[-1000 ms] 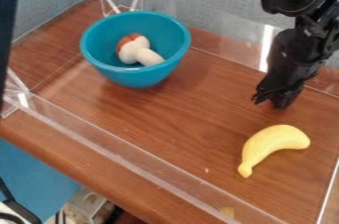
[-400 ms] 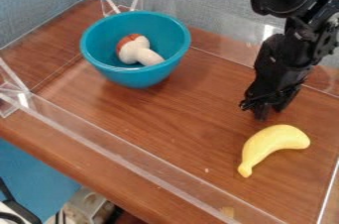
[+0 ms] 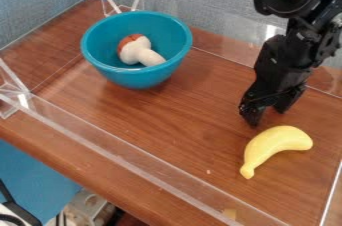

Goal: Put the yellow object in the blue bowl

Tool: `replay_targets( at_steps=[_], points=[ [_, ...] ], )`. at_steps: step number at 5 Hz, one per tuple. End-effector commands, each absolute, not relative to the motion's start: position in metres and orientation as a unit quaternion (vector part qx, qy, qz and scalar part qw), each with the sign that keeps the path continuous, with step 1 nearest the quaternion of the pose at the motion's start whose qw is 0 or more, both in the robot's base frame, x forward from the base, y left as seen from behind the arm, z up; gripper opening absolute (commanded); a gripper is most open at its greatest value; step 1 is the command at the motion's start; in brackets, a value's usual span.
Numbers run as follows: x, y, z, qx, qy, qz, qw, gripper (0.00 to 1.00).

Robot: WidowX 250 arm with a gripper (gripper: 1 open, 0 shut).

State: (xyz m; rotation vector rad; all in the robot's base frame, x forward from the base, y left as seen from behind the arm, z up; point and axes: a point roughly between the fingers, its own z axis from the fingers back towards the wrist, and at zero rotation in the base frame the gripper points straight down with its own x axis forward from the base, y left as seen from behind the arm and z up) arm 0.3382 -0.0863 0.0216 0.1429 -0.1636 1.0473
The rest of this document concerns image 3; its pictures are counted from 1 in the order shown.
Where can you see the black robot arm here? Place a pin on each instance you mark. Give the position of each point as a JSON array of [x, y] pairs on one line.
[[311, 16]]

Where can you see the white brown toy mushroom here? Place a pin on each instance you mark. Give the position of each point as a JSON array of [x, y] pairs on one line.
[[134, 50]]

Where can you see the yellow toy banana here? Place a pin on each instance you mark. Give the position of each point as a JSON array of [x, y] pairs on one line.
[[277, 139]]

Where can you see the clear acrylic barrier wall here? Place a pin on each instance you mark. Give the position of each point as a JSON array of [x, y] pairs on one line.
[[161, 150]]

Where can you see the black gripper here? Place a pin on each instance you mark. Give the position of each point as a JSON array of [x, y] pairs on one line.
[[283, 69]]

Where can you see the grey metal bracket under table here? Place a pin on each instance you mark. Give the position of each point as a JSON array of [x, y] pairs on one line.
[[88, 210]]

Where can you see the blue plastic bowl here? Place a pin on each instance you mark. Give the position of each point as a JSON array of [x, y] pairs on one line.
[[170, 37]]

